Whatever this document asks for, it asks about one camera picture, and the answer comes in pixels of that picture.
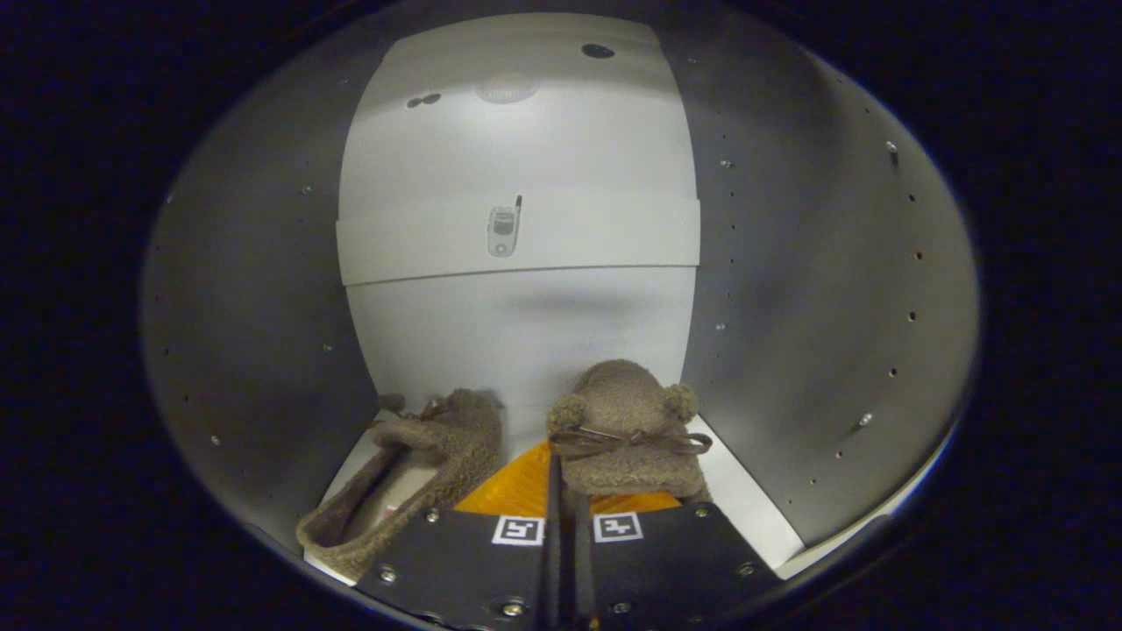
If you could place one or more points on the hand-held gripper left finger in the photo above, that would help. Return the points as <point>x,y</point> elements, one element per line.
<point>554,570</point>

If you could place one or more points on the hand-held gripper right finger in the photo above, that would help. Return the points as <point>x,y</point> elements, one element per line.
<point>580,570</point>

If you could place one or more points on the brown fuzzy shoe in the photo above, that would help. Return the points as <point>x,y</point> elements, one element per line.
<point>627,412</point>
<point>456,456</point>

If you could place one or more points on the grey shoe cabinet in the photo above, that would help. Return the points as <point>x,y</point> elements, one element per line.
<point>806,280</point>

